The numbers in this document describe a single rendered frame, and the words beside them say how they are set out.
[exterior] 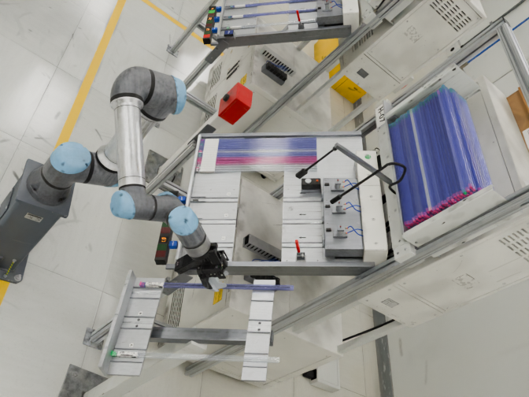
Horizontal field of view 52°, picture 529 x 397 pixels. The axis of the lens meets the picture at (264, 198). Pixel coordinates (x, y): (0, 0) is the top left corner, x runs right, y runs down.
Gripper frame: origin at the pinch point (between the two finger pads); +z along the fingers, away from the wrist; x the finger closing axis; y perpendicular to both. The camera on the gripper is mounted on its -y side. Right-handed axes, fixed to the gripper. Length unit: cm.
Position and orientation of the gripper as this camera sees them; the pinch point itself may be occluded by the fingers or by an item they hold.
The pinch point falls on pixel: (215, 286)
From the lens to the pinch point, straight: 176.7
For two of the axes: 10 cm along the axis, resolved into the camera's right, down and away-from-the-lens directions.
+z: 2.7, 6.7, 6.9
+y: 9.6, -1.1, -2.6
